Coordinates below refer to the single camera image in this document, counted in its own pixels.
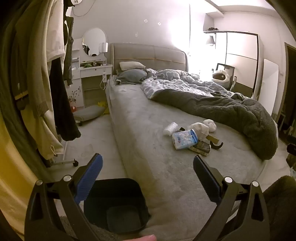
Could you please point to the grey padded headboard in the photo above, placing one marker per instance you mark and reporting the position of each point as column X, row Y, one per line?
column 148, row 55

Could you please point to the white pillow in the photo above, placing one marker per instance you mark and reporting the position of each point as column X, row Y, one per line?
column 130, row 65

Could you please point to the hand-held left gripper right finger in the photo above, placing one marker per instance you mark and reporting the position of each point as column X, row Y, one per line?
column 208, row 180

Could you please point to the beige cat bed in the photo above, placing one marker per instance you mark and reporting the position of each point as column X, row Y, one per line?
column 219, row 76

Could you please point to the white dressing table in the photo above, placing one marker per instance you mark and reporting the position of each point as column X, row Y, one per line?
column 92, row 69

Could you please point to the olive long coat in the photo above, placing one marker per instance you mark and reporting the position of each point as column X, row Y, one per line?
column 13, row 58

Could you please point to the wall shelf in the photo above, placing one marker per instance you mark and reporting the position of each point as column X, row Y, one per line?
column 214, row 31

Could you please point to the grey bed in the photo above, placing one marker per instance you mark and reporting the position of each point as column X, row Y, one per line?
column 143, row 129

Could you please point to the bubble wrap piece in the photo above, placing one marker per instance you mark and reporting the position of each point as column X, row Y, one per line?
column 171, row 128

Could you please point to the white t-shirt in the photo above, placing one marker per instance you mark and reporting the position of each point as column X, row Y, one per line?
column 56, row 34

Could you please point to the white flat panel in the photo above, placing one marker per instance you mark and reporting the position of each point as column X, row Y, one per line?
column 268, row 85

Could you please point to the black tissue pack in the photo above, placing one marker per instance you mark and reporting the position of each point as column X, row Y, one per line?
column 201, row 148

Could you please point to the grey pillow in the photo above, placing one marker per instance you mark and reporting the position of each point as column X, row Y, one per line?
column 131, row 75

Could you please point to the grey cushioned rolling stool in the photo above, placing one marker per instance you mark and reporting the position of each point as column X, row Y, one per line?
column 89, row 112

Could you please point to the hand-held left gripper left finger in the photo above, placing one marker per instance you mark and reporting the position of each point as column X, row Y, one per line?
column 89, row 180

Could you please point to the dark plastic trash bin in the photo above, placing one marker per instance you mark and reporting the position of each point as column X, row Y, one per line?
column 115, row 204

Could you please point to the brown cardboard piece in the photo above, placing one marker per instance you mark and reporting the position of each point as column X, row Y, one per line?
column 212, row 139

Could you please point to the person's right forearm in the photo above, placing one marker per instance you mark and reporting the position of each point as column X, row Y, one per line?
column 282, row 208

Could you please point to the black pants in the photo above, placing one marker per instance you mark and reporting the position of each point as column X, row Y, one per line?
column 62, row 104

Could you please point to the oval mirror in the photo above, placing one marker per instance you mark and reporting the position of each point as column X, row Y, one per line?
column 94, row 40

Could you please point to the white cloth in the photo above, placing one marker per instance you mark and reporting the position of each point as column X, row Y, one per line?
column 203, row 128

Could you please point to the person's left hand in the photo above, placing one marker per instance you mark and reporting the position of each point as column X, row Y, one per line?
column 148, row 238

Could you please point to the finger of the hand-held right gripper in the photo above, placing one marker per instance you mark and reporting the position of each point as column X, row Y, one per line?
column 291, row 148

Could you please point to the blue patterned duvet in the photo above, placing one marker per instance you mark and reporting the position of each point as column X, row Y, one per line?
column 175, row 83

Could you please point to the blue tissue pack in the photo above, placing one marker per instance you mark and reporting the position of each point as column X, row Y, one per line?
column 183, row 139

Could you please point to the black hanging garment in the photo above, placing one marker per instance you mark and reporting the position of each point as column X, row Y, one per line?
column 68, row 7

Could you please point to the white sliding door wardrobe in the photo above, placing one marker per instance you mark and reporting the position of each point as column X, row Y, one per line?
column 240, row 58

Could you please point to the yellow curtain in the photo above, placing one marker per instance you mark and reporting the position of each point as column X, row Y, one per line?
column 13, row 173

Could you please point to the grey hanging lamp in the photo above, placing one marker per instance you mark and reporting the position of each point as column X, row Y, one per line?
column 210, row 40

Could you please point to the white clothes rack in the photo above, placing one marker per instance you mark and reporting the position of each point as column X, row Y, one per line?
column 62, row 163

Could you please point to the dark green vest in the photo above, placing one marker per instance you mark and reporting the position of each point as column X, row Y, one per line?
column 68, row 46

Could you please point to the yellow bag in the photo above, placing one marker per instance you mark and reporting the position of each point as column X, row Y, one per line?
column 103, row 106

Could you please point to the dark grey fleece blanket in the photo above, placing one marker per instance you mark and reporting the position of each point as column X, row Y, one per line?
column 219, row 109

